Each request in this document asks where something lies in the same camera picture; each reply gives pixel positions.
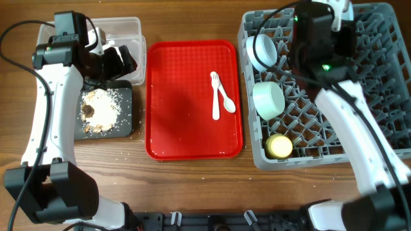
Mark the clear plastic bin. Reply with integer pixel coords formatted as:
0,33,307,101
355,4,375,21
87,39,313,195
32,11,146,85

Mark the light blue bowl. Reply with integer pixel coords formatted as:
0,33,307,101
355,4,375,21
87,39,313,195
246,34,277,72

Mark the white plastic fork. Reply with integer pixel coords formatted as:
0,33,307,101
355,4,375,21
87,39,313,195
210,71,220,121

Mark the red serving tray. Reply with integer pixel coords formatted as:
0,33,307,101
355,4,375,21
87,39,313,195
145,40,243,161

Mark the yellow plastic cup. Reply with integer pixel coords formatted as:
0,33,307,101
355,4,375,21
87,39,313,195
265,134,293,159

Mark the mint green bowl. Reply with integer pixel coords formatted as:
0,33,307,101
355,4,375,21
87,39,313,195
252,81,285,121

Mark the food scraps and rice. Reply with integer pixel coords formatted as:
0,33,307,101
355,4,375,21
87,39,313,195
80,89,122,133

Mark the white plastic spoon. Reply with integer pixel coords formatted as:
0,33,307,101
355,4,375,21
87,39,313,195
218,84,236,114

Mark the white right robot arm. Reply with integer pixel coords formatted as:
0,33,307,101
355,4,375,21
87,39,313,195
290,1,410,230

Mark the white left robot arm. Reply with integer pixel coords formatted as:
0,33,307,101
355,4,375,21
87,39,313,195
4,11,144,230

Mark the black plastic tray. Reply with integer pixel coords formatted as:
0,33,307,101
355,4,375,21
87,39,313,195
74,80,132,140

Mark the grey dishwasher rack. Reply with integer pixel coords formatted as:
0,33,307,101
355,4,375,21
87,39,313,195
238,3,410,170

